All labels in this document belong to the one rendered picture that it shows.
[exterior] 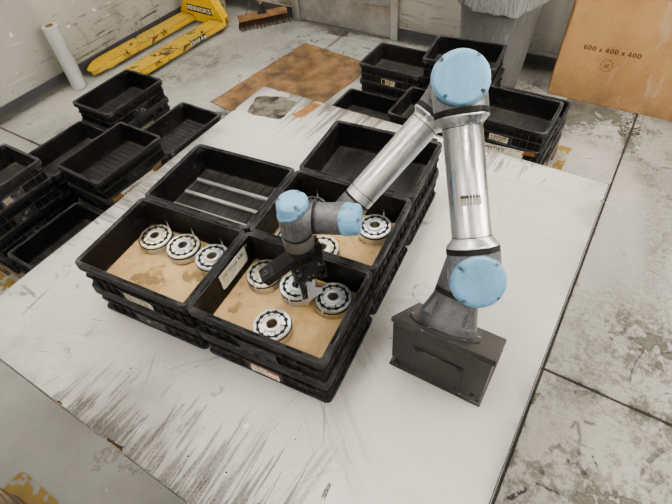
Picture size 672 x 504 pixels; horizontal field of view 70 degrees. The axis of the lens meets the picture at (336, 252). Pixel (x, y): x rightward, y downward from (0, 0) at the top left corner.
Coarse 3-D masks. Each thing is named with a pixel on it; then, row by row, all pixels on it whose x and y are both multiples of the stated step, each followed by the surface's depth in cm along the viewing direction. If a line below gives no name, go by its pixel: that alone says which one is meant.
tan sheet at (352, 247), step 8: (392, 224) 152; (336, 240) 149; (344, 240) 149; (352, 240) 149; (360, 240) 148; (344, 248) 147; (352, 248) 146; (360, 248) 146; (368, 248) 146; (376, 248) 146; (344, 256) 144; (352, 256) 144; (360, 256) 144; (368, 256) 144; (376, 256) 144; (368, 264) 142
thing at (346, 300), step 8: (328, 288) 133; (336, 288) 133; (344, 288) 133; (320, 296) 131; (344, 296) 131; (320, 304) 130; (328, 304) 129; (336, 304) 129; (344, 304) 129; (328, 312) 128; (336, 312) 128
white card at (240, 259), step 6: (240, 252) 137; (234, 258) 135; (240, 258) 138; (246, 258) 141; (234, 264) 136; (240, 264) 139; (228, 270) 134; (234, 270) 137; (222, 276) 132; (228, 276) 135; (234, 276) 138; (222, 282) 133; (228, 282) 136
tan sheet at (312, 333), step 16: (288, 272) 142; (240, 288) 139; (224, 304) 136; (240, 304) 135; (256, 304) 135; (272, 304) 135; (288, 304) 134; (240, 320) 132; (304, 320) 130; (320, 320) 130; (336, 320) 130; (304, 336) 127; (320, 336) 127; (320, 352) 124
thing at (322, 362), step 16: (240, 240) 138; (272, 240) 137; (368, 272) 127; (192, 304) 124; (352, 304) 121; (208, 320) 121; (224, 320) 120; (256, 336) 116; (336, 336) 115; (288, 352) 113; (304, 352) 113
